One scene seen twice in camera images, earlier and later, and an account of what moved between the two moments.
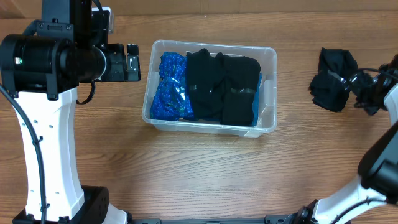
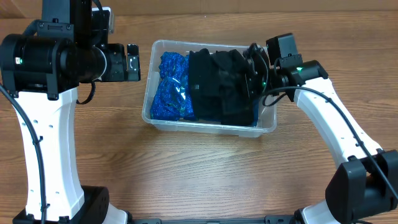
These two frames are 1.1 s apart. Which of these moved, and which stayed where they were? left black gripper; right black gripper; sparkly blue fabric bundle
Moved: right black gripper
Stayed: sparkly blue fabric bundle; left black gripper
